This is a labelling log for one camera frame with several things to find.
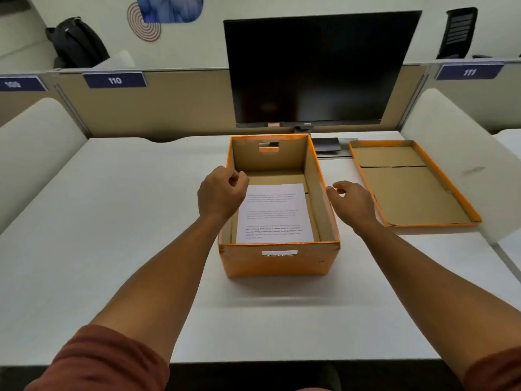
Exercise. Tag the black office chair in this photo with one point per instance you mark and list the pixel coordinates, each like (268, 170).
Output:
(458, 32)

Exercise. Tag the blue desk number label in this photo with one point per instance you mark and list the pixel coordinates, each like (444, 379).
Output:
(20, 83)
(469, 72)
(114, 80)

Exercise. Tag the red left sleeve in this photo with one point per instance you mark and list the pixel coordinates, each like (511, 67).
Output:
(106, 362)

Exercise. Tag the black backpack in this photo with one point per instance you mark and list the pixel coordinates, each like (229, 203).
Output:
(77, 44)

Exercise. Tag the person's right thumb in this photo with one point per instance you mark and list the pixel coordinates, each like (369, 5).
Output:
(333, 197)

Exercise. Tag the brown spiral wall decoration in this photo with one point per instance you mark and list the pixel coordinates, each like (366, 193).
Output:
(143, 26)

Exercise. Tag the white curved desk divider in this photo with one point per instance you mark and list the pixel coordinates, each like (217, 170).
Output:
(468, 158)
(32, 150)

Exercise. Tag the person's right hand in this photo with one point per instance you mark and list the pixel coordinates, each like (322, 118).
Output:
(358, 207)

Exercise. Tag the blue wall picture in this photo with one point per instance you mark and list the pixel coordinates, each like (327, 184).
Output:
(171, 8)

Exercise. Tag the printed white paper sheet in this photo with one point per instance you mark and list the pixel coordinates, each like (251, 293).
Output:
(274, 215)

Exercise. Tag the person's right forearm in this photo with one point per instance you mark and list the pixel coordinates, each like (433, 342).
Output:
(423, 289)

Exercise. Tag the person's left forearm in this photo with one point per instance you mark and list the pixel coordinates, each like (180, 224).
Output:
(163, 280)

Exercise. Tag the person's left hand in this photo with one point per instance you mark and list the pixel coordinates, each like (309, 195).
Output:
(217, 197)

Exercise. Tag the person's left thumb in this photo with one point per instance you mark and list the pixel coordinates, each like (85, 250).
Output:
(243, 182)

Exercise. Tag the orange cardboard box lid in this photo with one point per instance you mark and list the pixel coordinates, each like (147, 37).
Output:
(411, 191)

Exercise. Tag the beige desk partition panel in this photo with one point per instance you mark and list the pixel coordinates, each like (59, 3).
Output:
(171, 109)

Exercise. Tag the black computer monitor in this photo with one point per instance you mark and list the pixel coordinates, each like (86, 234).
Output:
(317, 69)

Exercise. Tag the orange cardboard storage box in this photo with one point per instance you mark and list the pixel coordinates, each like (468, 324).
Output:
(281, 262)

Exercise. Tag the black monitor stand base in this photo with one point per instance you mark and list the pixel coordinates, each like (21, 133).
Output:
(325, 144)

